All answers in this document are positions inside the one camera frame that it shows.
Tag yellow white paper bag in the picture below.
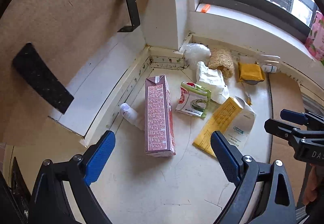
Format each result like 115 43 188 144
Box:
193 97 256 156

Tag clear plastic bottle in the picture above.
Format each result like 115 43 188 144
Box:
256 54 281 73

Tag loofah sponge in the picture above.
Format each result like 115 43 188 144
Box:
208 48 234 79

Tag green white seed packet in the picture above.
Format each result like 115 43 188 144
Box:
176 82 211 119

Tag pink milk carton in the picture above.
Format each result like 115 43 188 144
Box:
145 74 176 157

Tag small white bottle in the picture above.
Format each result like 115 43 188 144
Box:
119 103 145 131

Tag clear plastic wrap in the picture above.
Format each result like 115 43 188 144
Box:
182 43 211 70

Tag person's right hand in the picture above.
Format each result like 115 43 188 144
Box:
303 164 323 205

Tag brown cardboard sheet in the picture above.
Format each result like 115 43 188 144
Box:
269 73 311 208

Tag pink soap refill pouch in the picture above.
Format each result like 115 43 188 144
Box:
305 11 324 63

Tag orange small object on sill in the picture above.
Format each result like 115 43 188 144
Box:
196 4 211 13

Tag wooden cutting board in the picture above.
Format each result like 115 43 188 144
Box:
1 0 148 145

